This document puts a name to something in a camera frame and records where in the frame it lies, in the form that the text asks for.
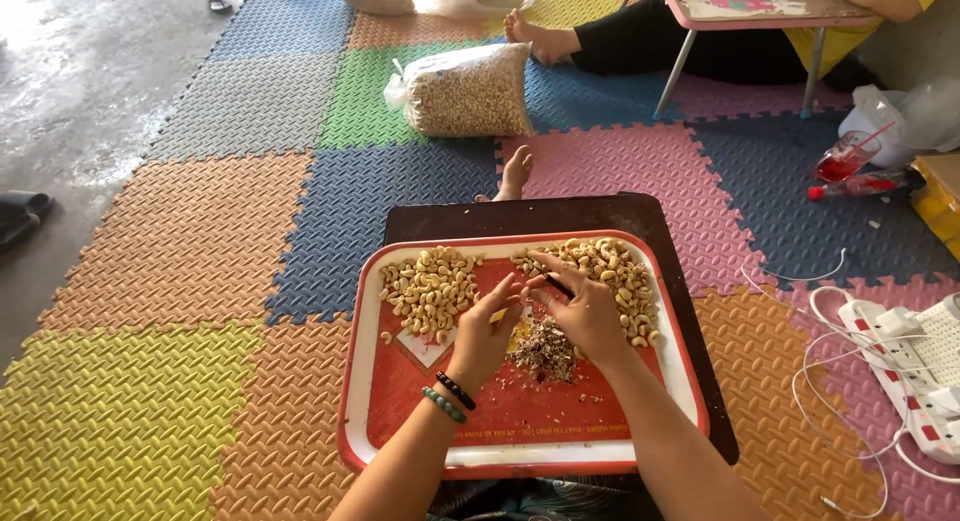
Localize person's left hand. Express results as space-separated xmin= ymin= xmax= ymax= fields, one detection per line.
xmin=447 ymin=272 xmax=526 ymax=392

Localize person's right hand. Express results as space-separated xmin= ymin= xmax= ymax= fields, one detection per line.
xmin=524 ymin=251 xmax=639 ymax=369

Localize pile of unpeeled cashews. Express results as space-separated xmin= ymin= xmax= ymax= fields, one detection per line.
xmin=510 ymin=237 xmax=662 ymax=349

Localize heap of cashew skins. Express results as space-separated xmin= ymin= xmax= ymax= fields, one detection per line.
xmin=507 ymin=314 xmax=583 ymax=385

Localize pile of peeled cashews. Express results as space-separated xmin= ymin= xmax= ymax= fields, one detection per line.
xmin=377 ymin=245 xmax=486 ymax=346

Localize red and white plastic tray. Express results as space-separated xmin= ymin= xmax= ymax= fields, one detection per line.
xmin=336 ymin=230 xmax=711 ymax=480

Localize dark brown lap table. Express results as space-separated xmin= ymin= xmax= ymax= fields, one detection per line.
xmin=382 ymin=192 xmax=741 ymax=466

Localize person's patterned dark trousers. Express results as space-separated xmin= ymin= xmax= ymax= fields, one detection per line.
xmin=426 ymin=472 xmax=665 ymax=521

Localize clear bag of cashews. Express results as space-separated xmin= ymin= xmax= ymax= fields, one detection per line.
xmin=383 ymin=42 xmax=536 ymax=140

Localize colourful foam puzzle mat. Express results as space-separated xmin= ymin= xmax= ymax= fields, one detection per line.
xmin=0 ymin=0 xmax=960 ymax=521

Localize plastic cup with red drink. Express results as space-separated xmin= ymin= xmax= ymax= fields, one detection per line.
xmin=814 ymin=120 xmax=897 ymax=184

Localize plastic bottle with red cap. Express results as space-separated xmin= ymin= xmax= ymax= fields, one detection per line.
xmin=807 ymin=167 xmax=927 ymax=202

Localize white charger plug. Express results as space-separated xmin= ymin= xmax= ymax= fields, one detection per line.
xmin=873 ymin=306 xmax=918 ymax=339

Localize white power strip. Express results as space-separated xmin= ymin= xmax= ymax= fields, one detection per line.
xmin=837 ymin=299 xmax=960 ymax=466

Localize pink folding low table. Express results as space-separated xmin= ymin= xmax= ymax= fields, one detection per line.
xmin=619 ymin=0 xmax=880 ymax=122

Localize white perforated plastic case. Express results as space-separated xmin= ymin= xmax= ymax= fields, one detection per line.
xmin=903 ymin=292 xmax=960 ymax=390

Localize white plastic bag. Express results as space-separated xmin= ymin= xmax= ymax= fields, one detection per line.
xmin=837 ymin=77 xmax=960 ymax=170

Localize yellow box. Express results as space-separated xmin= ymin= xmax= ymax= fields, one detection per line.
xmin=909 ymin=153 xmax=960 ymax=261

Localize black slippers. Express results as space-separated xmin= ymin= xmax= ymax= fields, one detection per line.
xmin=0 ymin=190 xmax=55 ymax=255

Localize black bead bracelet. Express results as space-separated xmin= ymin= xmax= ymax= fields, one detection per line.
xmin=435 ymin=371 xmax=477 ymax=412

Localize green bead bracelet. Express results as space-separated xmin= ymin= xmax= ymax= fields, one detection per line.
xmin=421 ymin=386 xmax=468 ymax=424

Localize short white cable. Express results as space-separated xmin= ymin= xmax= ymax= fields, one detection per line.
xmin=741 ymin=248 xmax=849 ymax=284

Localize long white charging cable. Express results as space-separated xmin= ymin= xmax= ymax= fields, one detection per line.
xmin=791 ymin=284 xmax=960 ymax=519

